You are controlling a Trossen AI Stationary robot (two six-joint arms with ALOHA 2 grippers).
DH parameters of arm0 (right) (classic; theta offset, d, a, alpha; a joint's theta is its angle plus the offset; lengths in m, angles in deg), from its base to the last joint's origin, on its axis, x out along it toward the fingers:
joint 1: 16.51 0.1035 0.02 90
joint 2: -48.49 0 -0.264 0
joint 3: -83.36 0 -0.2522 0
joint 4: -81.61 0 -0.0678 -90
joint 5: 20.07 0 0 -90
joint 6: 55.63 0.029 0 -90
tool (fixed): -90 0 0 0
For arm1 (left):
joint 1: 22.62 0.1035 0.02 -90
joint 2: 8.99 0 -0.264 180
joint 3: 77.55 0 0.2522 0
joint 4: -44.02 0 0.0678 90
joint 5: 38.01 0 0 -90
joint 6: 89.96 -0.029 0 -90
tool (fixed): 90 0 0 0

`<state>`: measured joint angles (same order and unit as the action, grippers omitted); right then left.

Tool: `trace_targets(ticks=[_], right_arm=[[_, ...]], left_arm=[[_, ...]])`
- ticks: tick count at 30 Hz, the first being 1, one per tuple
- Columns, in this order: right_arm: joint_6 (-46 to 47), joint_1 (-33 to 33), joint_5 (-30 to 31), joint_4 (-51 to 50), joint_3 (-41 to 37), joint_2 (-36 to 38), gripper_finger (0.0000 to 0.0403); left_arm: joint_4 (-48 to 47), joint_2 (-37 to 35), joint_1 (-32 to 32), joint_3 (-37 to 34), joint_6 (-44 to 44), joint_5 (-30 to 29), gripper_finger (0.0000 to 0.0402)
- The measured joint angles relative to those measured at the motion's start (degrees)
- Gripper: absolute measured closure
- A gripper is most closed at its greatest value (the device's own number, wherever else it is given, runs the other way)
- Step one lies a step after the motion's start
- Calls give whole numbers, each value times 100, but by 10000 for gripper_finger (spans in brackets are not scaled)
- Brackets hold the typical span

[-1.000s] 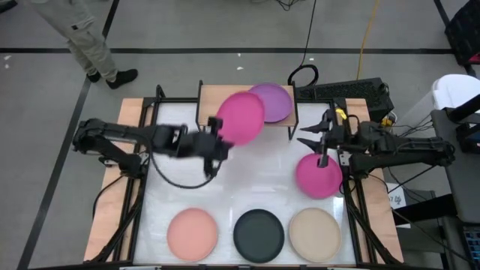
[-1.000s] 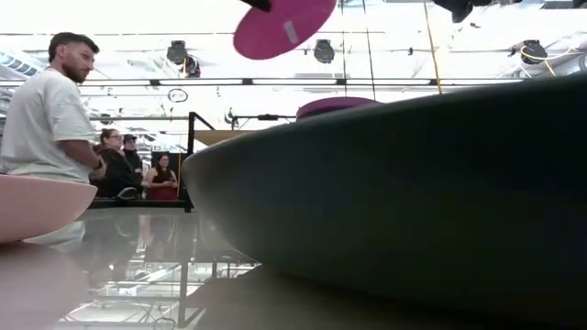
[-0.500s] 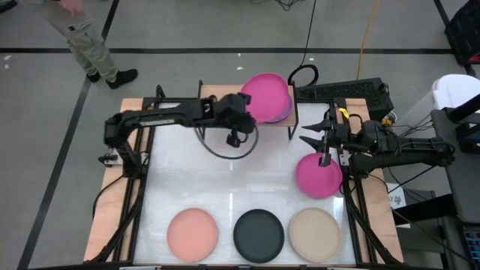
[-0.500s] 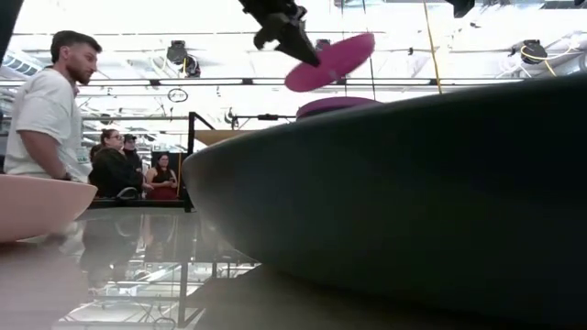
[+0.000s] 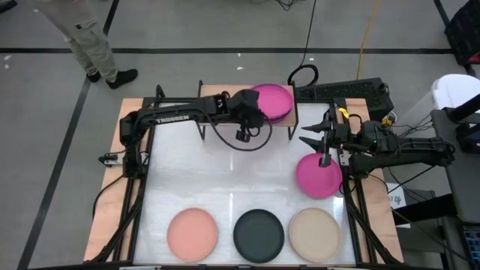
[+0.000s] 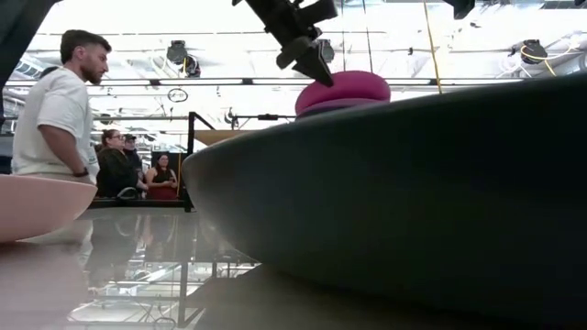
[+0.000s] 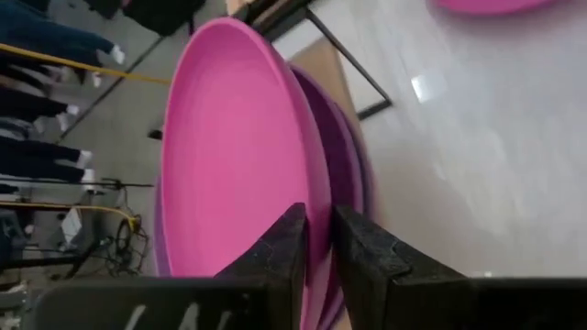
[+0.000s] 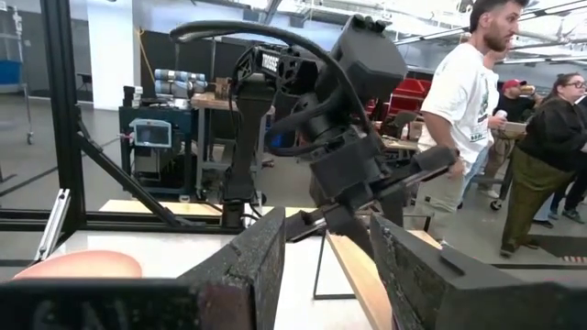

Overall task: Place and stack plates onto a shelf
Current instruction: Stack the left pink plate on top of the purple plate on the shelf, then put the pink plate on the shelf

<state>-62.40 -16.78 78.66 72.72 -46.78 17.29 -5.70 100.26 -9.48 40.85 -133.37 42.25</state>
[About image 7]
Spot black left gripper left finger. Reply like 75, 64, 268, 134
34, 202, 308, 330

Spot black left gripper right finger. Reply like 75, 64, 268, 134
332, 204, 587, 330

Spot magenta pink plate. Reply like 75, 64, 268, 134
153, 16, 335, 330

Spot purple plate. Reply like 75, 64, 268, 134
289, 63, 376, 330

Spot peach pink plate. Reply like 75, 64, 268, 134
433, 0, 559, 16

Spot wooden shelf with black legs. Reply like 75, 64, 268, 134
227, 0, 393, 122

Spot person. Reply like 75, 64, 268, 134
0, 84, 82, 134
0, 135, 96, 184
0, 0, 127, 68

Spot tangled black cables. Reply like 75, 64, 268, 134
45, 176, 155, 281

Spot yellow cable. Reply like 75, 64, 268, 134
0, 200, 141, 233
0, 42, 172, 86

